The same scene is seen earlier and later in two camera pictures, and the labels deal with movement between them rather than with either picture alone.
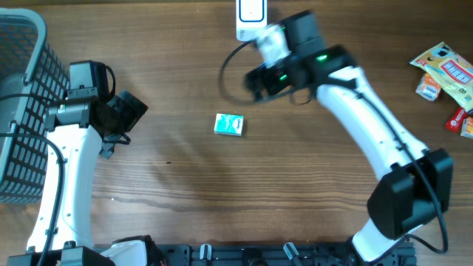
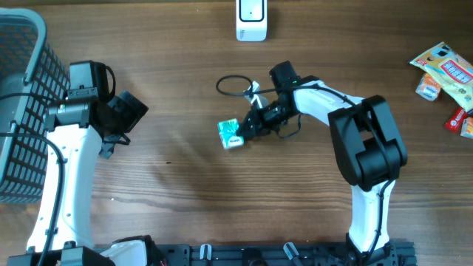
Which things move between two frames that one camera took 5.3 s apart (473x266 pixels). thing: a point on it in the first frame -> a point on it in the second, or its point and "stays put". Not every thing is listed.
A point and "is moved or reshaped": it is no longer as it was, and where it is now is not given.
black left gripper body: [126, 114] stays put
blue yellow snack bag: [454, 72] stays put
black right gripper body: [277, 77] -> [275, 113]
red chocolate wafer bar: [454, 123] stays put
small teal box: [229, 124] is moved or reshaped
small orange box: [428, 87] stays put
